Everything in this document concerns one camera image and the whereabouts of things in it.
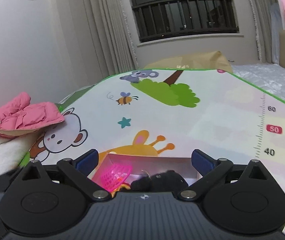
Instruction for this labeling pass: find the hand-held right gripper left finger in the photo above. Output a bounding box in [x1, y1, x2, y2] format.
[17, 149, 110, 200]

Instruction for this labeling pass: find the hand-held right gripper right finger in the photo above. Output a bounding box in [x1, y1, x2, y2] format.
[177, 149, 273, 200]

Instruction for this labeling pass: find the pink plastic toy net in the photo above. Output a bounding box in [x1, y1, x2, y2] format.
[97, 163, 133, 193]

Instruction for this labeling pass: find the black plush toy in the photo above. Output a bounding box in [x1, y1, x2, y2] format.
[131, 169, 189, 193]

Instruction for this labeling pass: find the pink cardboard box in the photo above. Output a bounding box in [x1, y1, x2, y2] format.
[90, 151, 203, 193]

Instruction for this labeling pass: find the white fleece blanket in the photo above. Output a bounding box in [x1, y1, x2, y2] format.
[0, 127, 45, 188]

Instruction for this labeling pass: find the cartoon animal printed play mat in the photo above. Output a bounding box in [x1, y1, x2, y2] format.
[20, 67, 285, 240]

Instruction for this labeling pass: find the pink padded jacket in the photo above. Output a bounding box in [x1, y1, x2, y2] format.
[0, 92, 65, 147]

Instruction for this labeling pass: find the grey quilted bed sheet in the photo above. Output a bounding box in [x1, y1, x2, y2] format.
[232, 63, 285, 113]

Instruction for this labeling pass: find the cream curtain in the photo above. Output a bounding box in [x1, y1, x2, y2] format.
[79, 0, 139, 85]
[242, 0, 280, 64]

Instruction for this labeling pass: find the pale blue cloth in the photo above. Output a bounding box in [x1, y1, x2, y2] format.
[269, 3, 283, 64]

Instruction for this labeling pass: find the dark window with railing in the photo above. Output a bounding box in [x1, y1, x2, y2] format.
[125, 0, 240, 43]

